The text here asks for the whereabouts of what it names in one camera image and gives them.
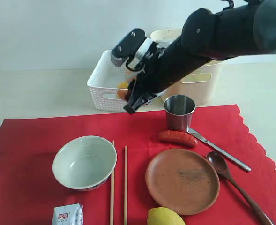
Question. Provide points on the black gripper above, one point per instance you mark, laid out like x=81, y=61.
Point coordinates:
x=152, y=79

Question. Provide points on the fried chicken nugget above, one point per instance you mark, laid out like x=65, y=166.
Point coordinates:
x=122, y=93

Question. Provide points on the yellow cheese wedge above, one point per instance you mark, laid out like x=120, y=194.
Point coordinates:
x=122, y=85

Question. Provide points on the stainless steel cup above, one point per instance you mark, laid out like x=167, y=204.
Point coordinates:
x=179, y=111

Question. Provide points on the yellow lemon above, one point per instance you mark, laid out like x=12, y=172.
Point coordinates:
x=163, y=216

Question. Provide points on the white milk carton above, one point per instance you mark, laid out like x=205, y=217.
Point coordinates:
x=68, y=215

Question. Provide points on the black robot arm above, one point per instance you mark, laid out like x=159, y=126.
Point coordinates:
x=236, y=31

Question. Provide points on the white perforated plastic basket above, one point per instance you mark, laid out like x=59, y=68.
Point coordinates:
x=104, y=83

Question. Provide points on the red grilled sausage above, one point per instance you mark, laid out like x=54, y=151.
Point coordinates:
x=178, y=137

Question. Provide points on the stainless steel table knife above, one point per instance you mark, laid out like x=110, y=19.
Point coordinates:
x=198, y=136

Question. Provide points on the left wooden chopstick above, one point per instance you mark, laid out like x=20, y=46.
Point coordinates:
x=111, y=217

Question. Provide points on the wooden chopstick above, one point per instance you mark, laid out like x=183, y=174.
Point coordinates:
x=125, y=185
x=111, y=217

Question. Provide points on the white ceramic bowl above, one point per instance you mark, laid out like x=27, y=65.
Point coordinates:
x=84, y=163

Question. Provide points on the cream plastic storage bin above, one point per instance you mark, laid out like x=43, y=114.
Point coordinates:
x=198, y=85

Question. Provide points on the right wooden chopstick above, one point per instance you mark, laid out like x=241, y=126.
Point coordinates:
x=125, y=185

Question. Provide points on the brown round plate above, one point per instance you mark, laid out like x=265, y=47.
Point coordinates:
x=183, y=181

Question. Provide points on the dark wooden spoon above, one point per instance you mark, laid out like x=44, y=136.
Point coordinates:
x=222, y=169

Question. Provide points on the red scalloped table mat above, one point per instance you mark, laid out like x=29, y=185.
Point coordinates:
x=29, y=192

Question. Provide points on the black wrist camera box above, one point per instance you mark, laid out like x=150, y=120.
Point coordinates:
x=127, y=47

